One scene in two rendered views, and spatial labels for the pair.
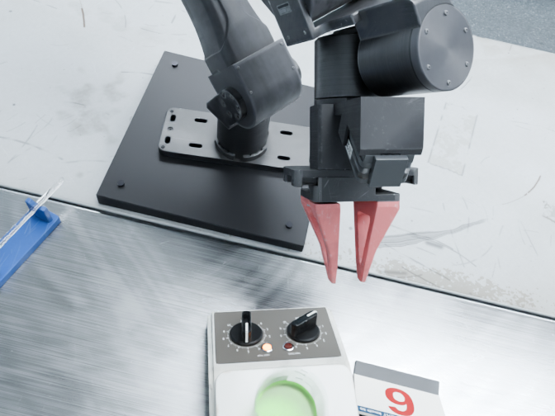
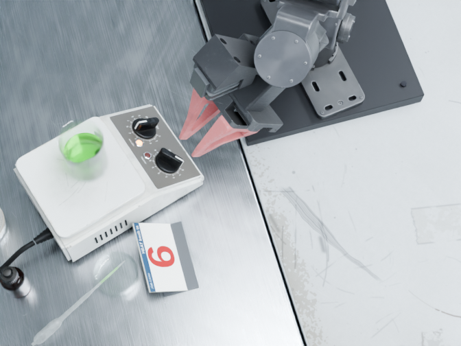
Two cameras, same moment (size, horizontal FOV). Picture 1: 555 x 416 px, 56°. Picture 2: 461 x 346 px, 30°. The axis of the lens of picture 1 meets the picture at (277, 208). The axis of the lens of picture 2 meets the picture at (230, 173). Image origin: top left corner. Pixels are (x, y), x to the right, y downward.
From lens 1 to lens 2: 69 cm
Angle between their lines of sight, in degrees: 31
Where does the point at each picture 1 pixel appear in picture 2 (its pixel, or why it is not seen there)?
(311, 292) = (217, 168)
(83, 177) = not seen: outside the picture
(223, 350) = (122, 118)
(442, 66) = (270, 65)
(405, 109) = (226, 60)
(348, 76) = not seen: hidden behind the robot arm
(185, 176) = (252, 31)
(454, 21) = (300, 51)
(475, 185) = (414, 259)
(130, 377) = (89, 88)
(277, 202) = (274, 104)
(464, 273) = (309, 278)
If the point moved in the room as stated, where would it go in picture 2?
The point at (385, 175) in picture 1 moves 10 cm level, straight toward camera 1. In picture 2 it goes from (195, 82) to (97, 84)
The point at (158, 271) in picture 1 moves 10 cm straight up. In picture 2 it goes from (170, 61) to (167, 22)
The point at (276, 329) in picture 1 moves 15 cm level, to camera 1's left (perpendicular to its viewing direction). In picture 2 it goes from (158, 146) to (126, 48)
